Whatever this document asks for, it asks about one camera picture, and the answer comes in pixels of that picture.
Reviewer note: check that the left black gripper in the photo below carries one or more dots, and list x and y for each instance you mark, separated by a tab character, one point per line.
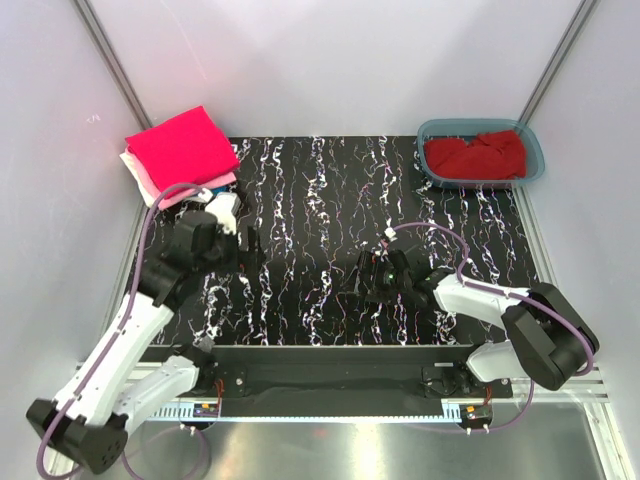
233	241

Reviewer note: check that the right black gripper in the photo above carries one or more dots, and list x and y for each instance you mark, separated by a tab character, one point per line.
373	264

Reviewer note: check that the bright pink t shirt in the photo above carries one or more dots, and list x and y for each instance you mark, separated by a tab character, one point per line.
188	148

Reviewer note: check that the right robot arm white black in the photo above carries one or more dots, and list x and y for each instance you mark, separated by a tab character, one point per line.
547	340

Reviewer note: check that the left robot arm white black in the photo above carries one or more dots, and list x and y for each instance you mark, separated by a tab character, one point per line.
110	360

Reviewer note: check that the folded blue t shirt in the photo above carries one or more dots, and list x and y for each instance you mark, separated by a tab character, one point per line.
229	188

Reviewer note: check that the black marble pattern mat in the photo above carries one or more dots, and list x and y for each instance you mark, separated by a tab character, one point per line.
317	203

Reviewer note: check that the folded light pink t shirt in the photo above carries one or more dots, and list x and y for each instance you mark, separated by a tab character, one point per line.
176	198

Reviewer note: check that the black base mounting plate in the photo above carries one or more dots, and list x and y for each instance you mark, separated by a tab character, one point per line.
307	383

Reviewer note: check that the folded cream t shirt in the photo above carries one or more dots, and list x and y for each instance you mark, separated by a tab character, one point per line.
146	186

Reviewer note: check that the dark red t shirt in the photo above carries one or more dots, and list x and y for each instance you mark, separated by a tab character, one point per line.
488	156

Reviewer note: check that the teal plastic basin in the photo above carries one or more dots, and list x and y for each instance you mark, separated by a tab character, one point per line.
468	128

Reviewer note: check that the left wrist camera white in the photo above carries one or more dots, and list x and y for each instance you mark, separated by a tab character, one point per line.
224	206

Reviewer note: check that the aluminium frame rail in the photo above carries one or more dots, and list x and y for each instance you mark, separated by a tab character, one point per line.
487	419

